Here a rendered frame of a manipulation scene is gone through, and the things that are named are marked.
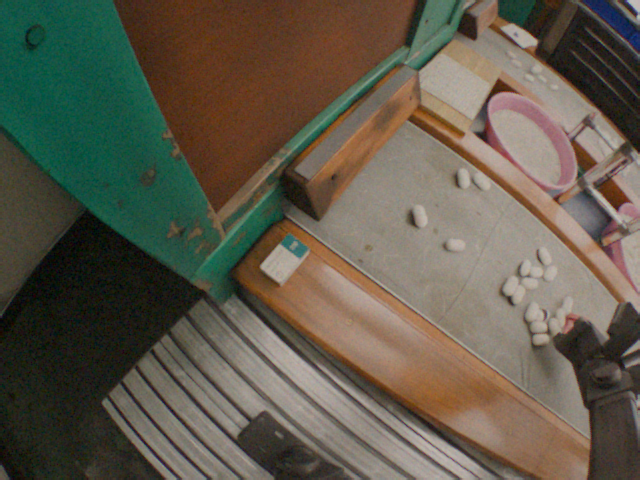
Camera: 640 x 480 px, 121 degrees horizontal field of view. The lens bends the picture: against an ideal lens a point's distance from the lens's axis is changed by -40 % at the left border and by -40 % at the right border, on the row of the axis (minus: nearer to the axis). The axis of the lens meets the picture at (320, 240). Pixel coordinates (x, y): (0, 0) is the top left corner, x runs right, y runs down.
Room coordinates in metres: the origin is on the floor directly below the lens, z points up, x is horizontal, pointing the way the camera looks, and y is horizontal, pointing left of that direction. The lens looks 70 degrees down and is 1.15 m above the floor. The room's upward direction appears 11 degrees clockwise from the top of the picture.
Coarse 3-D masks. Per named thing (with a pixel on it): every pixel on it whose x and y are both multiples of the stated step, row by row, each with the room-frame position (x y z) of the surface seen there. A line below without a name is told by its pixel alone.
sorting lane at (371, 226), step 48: (432, 144) 0.38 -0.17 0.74; (384, 192) 0.25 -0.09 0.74; (432, 192) 0.27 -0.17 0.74; (480, 192) 0.30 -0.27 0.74; (336, 240) 0.16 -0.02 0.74; (384, 240) 0.17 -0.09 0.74; (432, 240) 0.19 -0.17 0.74; (480, 240) 0.21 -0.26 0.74; (528, 240) 0.23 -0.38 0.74; (384, 288) 0.10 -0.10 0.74; (432, 288) 0.11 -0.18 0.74; (480, 288) 0.12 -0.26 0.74; (576, 288) 0.15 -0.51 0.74; (480, 336) 0.05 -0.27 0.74; (528, 336) 0.05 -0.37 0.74; (528, 384) -0.03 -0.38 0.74; (576, 384) -0.03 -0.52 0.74
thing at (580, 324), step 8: (576, 320) 0.07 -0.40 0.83; (584, 320) 0.07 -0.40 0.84; (576, 328) 0.06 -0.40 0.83; (584, 328) 0.06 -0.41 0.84; (560, 336) 0.05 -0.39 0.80; (568, 336) 0.05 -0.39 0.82; (576, 336) 0.05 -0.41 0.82; (560, 344) 0.04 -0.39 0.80; (568, 344) 0.04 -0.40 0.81; (576, 344) 0.03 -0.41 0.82; (560, 352) 0.02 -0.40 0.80; (568, 352) 0.02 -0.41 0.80; (576, 352) 0.02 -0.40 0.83; (568, 360) 0.01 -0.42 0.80; (576, 360) 0.01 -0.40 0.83; (576, 368) 0.00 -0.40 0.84; (576, 376) -0.01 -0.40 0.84
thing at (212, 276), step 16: (448, 32) 0.71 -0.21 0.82; (432, 48) 0.62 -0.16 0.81; (416, 64) 0.54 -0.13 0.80; (272, 192) 0.17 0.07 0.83; (256, 208) 0.14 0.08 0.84; (272, 208) 0.16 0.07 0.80; (288, 208) 0.19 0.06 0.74; (240, 224) 0.12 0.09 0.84; (256, 224) 0.13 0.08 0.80; (224, 240) 0.09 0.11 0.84; (240, 240) 0.11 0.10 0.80; (256, 240) 0.13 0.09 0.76; (224, 256) 0.08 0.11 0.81; (240, 256) 0.10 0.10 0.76; (208, 272) 0.06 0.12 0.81; (224, 272) 0.07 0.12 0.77; (208, 288) 0.05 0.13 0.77; (224, 288) 0.06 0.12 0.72
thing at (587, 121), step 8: (592, 112) 0.54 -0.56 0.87; (584, 120) 0.54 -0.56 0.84; (592, 120) 0.53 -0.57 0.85; (576, 128) 0.54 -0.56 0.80; (584, 128) 0.53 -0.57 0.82; (592, 128) 0.53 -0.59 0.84; (568, 136) 0.54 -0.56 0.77; (576, 136) 0.53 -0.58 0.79; (600, 136) 0.51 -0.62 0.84; (608, 144) 0.50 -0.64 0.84; (624, 160) 0.47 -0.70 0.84; (616, 168) 0.47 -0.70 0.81; (576, 176) 0.49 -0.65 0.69; (608, 176) 0.46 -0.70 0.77; (600, 184) 0.47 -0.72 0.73
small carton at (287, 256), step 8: (288, 240) 0.13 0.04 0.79; (296, 240) 0.13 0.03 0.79; (280, 248) 0.11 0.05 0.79; (288, 248) 0.12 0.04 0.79; (296, 248) 0.12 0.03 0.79; (304, 248) 0.12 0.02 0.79; (272, 256) 0.10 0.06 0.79; (280, 256) 0.10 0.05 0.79; (288, 256) 0.11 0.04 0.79; (296, 256) 0.11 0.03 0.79; (304, 256) 0.11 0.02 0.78; (264, 264) 0.09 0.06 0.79; (272, 264) 0.09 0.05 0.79; (280, 264) 0.09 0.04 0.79; (288, 264) 0.10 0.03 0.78; (296, 264) 0.10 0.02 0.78; (264, 272) 0.08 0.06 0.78; (272, 272) 0.08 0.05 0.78; (280, 272) 0.08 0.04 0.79; (288, 272) 0.09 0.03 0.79; (280, 280) 0.07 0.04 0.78
